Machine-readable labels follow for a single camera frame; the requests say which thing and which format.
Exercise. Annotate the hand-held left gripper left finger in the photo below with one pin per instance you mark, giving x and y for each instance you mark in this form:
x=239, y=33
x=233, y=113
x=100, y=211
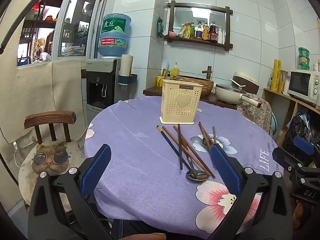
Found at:
x=96, y=170

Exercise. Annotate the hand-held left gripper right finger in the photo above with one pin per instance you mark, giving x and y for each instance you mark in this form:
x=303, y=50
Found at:
x=225, y=167

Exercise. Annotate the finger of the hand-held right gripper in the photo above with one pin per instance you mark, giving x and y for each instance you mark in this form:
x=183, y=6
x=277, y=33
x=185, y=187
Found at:
x=303, y=145
x=285, y=157

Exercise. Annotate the brown wooden spoon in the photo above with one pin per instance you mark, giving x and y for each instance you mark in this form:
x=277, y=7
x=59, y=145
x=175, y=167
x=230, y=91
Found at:
x=206, y=143

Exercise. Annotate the brown wooden chopstick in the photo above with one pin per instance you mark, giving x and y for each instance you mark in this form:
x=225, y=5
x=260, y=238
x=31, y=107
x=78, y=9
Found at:
x=203, y=132
x=190, y=147
x=175, y=140
x=207, y=135
x=214, y=135

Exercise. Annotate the plain black chopstick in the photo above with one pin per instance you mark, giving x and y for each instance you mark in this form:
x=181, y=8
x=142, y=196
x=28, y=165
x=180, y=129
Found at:
x=179, y=145

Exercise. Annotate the cream perforated utensil holder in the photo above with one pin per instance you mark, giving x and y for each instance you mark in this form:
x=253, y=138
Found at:
x=181, y=105

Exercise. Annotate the person's right forearm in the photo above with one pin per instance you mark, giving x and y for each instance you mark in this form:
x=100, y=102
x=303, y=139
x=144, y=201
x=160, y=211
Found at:
x=301, y=216

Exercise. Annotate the person's left hand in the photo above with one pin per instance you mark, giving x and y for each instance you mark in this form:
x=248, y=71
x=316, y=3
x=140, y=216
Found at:
x=145, y=237

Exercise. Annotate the black plastic bag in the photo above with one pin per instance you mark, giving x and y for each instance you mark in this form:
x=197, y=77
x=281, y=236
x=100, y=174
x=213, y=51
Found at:
x=297, y=127

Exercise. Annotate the teal plastic basin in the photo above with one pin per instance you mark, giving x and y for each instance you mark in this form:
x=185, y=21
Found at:
x=274, y=123

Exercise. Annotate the purple floral tablecloth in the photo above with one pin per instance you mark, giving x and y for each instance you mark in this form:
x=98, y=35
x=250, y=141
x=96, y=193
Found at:
x=140, y=155

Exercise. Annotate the cat print seat cushion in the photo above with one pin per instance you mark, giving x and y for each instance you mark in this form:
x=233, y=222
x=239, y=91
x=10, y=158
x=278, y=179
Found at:
x=51, y=158

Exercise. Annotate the light wooden shelf unit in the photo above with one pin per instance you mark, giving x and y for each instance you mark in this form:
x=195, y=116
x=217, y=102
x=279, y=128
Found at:
x=277, y=105

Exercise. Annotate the floral chair cover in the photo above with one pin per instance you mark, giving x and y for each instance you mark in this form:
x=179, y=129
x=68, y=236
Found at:
x=257, y=112

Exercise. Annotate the white microwave oven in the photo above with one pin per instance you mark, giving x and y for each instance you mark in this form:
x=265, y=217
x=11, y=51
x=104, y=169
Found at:
x=300, y=85

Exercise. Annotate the black chopstick with gold end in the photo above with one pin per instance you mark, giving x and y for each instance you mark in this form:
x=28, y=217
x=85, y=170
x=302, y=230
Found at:
x=170, y=142

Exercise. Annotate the person's dark trousers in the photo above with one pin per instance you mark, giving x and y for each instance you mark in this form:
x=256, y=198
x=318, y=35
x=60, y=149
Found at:
x=130, y=228

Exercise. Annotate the dark wooden chair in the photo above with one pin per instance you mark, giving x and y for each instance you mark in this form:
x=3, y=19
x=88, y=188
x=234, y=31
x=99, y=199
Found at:
x=50, y=120

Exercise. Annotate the cream pan with lid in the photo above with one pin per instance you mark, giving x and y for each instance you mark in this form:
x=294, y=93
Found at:
x=227, y=93

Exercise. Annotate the yellow wrap roll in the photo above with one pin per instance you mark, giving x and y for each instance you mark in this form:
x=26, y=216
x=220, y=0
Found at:
x=275, y=76

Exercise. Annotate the white power strip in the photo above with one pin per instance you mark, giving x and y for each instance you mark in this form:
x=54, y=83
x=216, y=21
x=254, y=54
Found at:
x=23, y=141

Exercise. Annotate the white and brown rice cooker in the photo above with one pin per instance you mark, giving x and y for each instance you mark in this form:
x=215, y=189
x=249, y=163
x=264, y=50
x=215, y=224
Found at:
x=250, y=82

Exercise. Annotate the woven pattern sink basin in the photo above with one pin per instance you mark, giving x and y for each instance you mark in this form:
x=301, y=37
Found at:
x=207, y=85

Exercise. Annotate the grey water dispenser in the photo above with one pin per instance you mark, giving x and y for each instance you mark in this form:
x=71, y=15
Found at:
x=100, y=85

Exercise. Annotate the stack of green cans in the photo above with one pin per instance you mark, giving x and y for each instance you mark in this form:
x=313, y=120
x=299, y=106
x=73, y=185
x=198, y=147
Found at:
x=303, y=58

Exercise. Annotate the teal cup holder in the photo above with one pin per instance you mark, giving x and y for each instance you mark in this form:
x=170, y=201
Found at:
x=128, y=79

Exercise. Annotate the bronze faucet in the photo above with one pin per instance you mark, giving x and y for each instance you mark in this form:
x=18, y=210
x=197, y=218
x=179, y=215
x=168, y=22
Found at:
x=207, y=72

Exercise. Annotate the dark wooden counter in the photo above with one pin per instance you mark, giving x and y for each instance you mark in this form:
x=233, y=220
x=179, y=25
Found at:
x=152, y=91

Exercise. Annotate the yellow mug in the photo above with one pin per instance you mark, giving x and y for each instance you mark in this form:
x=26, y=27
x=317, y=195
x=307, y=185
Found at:
x=161, y=81

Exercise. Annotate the yellow soap pump bottle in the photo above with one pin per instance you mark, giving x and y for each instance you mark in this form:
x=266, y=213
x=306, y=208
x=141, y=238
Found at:
x=175, y=71

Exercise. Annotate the white paper cup stack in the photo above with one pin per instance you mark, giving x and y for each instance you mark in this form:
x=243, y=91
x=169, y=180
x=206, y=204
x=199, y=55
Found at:
x=125, y=65

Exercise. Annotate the white squeeze bottle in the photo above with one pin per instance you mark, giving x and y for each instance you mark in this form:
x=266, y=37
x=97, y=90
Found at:
x=220, y=36

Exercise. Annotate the large dark soy sauce bottle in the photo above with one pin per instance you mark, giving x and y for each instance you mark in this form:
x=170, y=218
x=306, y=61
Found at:
x=213, y=33

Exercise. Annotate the brown sauce bottle orange label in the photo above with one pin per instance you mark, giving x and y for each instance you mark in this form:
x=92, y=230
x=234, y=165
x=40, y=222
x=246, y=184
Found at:
x=205, y=33

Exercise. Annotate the blue water jug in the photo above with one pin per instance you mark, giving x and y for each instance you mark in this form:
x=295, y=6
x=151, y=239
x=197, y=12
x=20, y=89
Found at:
x=113, y=35

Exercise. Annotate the dark sauce bottle purple label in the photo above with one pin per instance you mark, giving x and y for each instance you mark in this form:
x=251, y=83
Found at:
x=198, y=32

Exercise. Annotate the yellow cooking oil bottle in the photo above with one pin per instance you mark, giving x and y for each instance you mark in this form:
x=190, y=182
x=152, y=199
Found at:
x=192, y=31

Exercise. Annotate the yellow green seasoning packet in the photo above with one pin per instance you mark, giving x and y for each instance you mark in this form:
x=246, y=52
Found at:
x=183, y=31

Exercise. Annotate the small pink bowl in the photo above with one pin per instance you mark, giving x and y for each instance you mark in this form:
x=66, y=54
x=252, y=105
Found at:
x=172, y=34

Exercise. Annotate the green hanging packet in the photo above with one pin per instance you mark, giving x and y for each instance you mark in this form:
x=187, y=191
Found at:
x=160, y=27

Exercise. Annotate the black metal rod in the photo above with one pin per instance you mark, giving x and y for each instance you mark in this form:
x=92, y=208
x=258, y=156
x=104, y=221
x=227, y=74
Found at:
x=22, y=12

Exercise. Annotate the beige wall covering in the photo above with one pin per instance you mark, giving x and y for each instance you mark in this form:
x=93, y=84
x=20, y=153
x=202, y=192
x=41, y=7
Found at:
x=30, y=92

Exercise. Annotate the aluminium frame window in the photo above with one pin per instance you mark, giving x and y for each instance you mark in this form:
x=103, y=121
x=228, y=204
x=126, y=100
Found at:
x=62, y=25

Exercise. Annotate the dark wooden wall shelf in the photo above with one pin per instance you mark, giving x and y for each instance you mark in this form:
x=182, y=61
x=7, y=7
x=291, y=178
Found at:
x=171, y=17

